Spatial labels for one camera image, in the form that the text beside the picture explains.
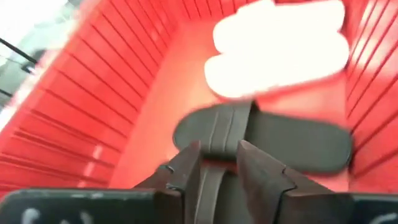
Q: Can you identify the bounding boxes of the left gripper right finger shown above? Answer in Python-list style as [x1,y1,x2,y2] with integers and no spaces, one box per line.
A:
[236,139,335,224]

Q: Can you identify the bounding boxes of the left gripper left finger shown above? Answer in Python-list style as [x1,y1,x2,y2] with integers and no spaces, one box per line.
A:
[133,139,205,224]

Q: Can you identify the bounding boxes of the black slide sandal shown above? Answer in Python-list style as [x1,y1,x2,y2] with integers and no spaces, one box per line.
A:
[172,101,354,175]
[194,161,246,224]

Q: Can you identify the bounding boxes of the red plastic bin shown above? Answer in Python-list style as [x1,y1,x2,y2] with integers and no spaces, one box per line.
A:
[0,0,398,200]

